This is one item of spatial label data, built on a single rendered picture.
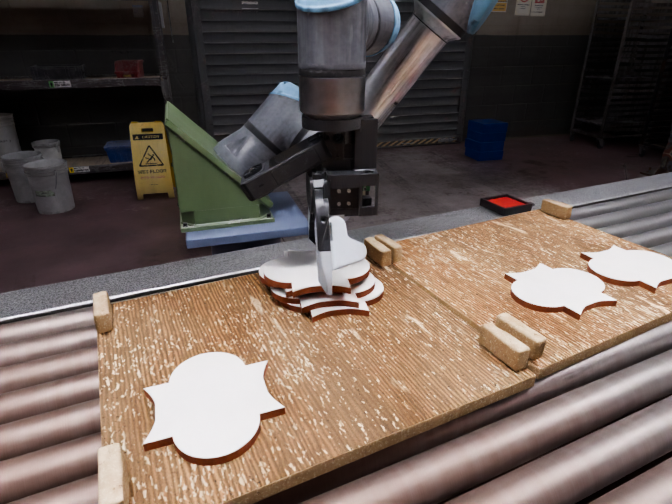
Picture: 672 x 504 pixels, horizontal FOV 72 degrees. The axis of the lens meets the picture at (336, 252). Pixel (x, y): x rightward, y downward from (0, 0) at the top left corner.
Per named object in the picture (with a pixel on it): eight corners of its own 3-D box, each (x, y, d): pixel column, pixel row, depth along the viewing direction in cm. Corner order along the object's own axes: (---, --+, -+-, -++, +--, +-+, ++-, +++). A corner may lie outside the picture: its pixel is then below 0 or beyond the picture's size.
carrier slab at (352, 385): (98, 316, 61) (95, 306, 60) (368, 257, 77) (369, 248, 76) (109, 564, 32) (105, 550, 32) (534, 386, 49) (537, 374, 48)
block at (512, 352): (476, 342, 53) (479, 322, 52) (488, 338, 54) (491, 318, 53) (515, 374, 48) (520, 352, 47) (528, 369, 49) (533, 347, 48)
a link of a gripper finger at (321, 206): (332, 248, 52) (326, 174, 54) (319, 249, 52) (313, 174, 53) (328, 256, 57) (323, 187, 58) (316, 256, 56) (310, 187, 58)
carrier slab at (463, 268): (368, 255, 78) (368, 247, 77) (539, 215, 95) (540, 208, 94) (537, 380, 50) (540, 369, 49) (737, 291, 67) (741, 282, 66)
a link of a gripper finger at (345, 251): (372, 289, 53) (365, 212, 55) (321, 293, 52) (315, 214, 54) (367, 292, 56) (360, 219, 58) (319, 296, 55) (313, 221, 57)
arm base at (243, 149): (212, 143, 110) (239, 111, 109) (261, 184, 117) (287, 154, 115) (213, 154, 97) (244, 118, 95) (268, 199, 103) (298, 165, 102)
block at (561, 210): (539, 211, 92) (541, 198, 91) (545, 210, 93) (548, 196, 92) (564, 221, 88) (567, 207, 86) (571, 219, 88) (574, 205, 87)
